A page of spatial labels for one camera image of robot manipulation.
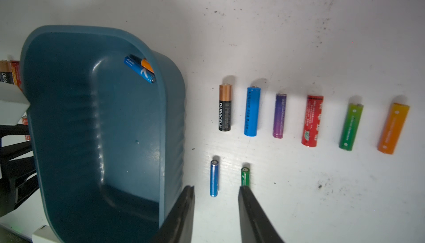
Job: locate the light blue battery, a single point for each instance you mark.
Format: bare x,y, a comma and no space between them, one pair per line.
252,111

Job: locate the orange battery row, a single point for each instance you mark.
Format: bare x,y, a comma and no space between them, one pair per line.
393,127

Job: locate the blue battery second row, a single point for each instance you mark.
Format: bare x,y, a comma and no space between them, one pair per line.
214,178

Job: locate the teal plastic storage box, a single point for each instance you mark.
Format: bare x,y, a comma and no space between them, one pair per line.
108,145

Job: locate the green battery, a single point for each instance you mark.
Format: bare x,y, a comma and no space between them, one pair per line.
350,126

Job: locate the blue white slim battery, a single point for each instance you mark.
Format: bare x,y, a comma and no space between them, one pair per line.
140,69

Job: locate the black copper battery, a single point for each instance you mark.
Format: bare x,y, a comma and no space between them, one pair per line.
225,100

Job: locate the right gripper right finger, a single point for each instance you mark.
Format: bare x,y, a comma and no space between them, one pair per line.
254,223

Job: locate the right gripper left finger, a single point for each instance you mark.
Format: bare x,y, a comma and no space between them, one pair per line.
178,226

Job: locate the purple battery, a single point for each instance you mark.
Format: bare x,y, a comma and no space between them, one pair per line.
279,115

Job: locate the red battery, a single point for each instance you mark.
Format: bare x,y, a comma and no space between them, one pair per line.
313,112

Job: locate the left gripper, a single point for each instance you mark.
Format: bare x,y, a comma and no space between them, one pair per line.
18,179

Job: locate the green battery second row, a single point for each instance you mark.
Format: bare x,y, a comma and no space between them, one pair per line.
245,176

